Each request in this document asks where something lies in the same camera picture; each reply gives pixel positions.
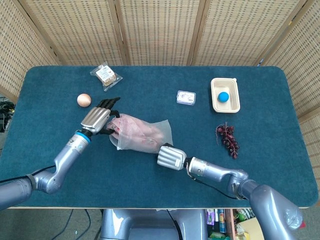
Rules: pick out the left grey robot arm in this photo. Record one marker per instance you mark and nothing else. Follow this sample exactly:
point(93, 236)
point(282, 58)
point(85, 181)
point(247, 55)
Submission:
point(65, 156)

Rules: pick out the beige round egg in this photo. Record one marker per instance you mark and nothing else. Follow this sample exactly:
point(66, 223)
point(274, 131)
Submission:
point(84, 100)

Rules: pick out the blue carpet table mat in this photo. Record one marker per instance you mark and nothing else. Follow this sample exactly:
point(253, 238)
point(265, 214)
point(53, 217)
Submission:
point(125, 180)

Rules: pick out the purple printed package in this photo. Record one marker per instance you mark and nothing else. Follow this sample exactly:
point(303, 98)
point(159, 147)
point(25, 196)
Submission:
point(210, 217)

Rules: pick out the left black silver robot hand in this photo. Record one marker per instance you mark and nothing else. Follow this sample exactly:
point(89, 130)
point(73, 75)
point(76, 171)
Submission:
point(96, 118)

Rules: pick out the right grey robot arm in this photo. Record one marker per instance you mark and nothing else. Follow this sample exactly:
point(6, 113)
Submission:
point(217, 172)

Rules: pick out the grey robot torso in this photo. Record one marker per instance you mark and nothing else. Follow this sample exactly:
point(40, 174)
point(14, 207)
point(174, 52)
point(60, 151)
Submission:
point(145, 225)

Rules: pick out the woven bamboo folding screen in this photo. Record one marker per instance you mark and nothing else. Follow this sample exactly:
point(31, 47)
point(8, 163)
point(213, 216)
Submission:
point(160, 30)

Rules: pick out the transparent bag with pink contents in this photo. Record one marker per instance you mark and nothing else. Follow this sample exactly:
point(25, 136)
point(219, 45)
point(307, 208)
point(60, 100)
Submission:
point(140, 132)

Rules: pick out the small white card box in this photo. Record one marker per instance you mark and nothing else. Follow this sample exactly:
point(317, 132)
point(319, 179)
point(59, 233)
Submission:
point(186, 97)

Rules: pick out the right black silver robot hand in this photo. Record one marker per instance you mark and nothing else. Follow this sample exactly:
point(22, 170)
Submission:
point(171, 157)

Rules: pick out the beige rectangular food container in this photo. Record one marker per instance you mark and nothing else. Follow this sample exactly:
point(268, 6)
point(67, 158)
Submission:
point(231, 96)

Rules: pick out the red box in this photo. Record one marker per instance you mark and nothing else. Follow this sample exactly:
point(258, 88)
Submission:
point(302, 224)

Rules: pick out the yellow paper envelope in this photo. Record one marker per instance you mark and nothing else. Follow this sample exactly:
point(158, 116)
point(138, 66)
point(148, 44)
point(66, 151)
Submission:
point(248, 228)

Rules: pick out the blue ball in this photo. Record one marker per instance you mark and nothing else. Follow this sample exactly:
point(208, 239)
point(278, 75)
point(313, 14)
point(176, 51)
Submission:
point(223, 97)

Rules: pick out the blue printed bottle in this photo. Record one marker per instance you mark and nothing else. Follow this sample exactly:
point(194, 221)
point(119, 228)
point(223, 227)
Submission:
point(222, 220)

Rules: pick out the brown wooden post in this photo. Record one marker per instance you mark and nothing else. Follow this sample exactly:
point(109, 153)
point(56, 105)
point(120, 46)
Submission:
point(230, 225)

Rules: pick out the purple grape bunch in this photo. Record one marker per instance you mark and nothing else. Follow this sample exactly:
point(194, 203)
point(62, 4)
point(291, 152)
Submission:
point(228, 141)

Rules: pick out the clear snack packet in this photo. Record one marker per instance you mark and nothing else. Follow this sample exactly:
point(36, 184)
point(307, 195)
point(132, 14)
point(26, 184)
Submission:
point(106, 76)

